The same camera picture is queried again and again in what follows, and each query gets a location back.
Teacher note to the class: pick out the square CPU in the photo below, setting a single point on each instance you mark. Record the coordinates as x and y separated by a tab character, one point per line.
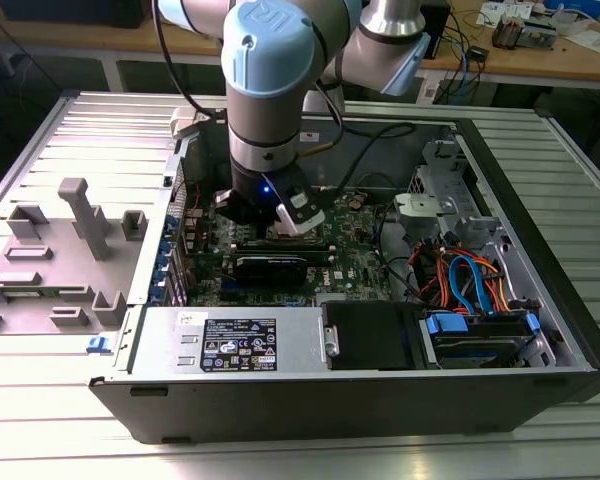
280	230

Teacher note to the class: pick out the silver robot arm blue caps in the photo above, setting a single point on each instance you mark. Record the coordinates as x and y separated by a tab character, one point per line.
260	115

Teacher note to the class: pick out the CPU socket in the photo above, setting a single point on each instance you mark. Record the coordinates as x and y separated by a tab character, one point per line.
305	239

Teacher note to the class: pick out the blue expansion slot latch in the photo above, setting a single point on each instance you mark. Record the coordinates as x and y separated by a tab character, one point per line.
160	267

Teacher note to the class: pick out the black graphics card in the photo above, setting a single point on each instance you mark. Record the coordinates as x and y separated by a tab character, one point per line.
270	272

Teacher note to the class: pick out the coin battery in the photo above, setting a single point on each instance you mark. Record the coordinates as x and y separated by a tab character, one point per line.
356	203

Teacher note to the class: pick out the green motherboard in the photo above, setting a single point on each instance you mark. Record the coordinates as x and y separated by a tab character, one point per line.
350	250

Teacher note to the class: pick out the silver power supply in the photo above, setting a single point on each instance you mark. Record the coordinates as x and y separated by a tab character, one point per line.
160	345

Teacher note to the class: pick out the black plastic shroud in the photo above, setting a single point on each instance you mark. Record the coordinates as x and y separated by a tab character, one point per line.
375	337

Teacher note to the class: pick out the silver metal drive cage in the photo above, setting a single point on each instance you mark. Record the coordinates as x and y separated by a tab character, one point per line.
442	175

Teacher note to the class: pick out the wooden desk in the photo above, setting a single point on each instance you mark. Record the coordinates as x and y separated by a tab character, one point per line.
130	40

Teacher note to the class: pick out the grey parts rack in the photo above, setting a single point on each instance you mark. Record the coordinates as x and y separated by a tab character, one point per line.
55	272

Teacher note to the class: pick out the blue plastic clip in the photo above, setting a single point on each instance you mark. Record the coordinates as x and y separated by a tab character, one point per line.
99	344

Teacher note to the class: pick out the black PC case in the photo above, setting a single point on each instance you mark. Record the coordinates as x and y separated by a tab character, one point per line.
330	405

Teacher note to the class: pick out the black upright box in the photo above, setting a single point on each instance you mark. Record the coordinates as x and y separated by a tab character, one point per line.
437	30

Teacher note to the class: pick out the large black equipment box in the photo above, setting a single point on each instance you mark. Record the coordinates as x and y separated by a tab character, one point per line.
80	12

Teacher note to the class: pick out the small black box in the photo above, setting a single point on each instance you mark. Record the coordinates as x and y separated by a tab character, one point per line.
478	53

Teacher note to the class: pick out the hard disk in blue carrier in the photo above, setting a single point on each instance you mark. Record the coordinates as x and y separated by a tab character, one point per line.
480	345

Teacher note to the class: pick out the finned heat sink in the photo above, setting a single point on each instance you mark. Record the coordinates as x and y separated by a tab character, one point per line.
507	32

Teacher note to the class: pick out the white printed box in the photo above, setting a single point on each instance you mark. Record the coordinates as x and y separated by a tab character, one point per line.
500	7

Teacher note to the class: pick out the grey electronic device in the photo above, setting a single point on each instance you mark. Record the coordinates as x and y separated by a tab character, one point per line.
540	35

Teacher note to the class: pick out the white papers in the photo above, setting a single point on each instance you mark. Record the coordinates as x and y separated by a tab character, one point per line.
595	40

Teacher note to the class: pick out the small white camera box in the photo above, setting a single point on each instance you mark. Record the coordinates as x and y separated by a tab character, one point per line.
222	198

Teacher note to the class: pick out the white camera black bracket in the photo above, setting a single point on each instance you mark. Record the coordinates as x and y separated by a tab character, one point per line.
300	210

